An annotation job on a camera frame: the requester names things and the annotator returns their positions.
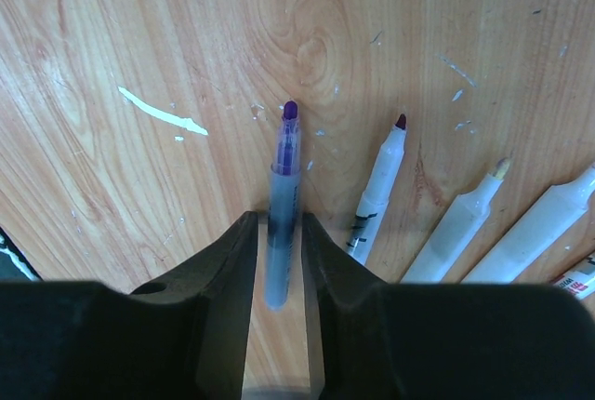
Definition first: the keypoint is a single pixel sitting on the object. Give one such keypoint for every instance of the pink cap marker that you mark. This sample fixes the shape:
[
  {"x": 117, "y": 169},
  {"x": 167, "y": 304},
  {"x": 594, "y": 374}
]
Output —
[{"x": 555, "y": 211}]

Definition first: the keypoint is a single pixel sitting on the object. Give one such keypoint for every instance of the grey marker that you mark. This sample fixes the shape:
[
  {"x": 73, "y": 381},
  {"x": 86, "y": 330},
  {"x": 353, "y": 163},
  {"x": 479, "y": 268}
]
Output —
[{"x": 284, "y": 206}]

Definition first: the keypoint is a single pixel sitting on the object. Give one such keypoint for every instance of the light green cap marker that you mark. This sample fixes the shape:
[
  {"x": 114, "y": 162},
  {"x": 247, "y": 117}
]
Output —
[{"x": 579, "y": 280}]

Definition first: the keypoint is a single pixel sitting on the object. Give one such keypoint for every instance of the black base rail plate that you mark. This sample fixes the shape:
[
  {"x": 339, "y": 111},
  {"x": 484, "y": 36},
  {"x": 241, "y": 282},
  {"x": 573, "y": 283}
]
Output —
[{"x": 14, "y": 266}]

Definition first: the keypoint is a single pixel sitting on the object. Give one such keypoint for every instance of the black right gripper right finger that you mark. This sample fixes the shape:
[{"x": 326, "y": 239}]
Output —
[{"x": 369, "y": 339}]

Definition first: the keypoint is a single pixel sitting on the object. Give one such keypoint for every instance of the beige cap marker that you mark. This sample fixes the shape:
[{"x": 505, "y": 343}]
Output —
[{"x": 457, "y": 227}]

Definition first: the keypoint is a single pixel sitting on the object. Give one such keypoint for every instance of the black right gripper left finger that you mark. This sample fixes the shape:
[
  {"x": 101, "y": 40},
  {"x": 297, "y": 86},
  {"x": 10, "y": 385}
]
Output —
[{"x": 182, "y": 335}]

